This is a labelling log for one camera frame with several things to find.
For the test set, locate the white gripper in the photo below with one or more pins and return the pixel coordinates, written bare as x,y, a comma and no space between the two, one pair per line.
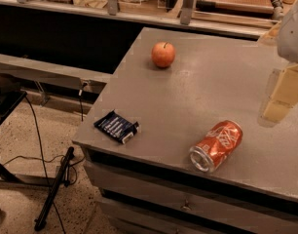
293,36

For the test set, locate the red coke can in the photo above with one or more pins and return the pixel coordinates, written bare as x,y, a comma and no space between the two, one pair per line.
219,142

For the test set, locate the red apple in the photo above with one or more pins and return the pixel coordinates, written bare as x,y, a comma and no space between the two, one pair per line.
163,54

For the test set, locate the grey drawer cabinet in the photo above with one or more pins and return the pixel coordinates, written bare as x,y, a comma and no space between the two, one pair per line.
148,179

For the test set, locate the dark blue snack bar wrapper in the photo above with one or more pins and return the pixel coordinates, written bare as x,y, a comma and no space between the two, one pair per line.
117,127

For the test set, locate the black bar on floor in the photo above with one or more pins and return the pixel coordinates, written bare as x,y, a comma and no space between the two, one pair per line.
40,221

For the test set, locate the black table at left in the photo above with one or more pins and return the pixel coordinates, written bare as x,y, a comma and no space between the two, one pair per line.
7,105

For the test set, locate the metal drawer handle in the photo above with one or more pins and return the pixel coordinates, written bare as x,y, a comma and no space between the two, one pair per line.
186,207

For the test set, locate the grey shelf rail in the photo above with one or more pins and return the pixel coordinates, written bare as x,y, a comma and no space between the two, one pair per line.
54,74

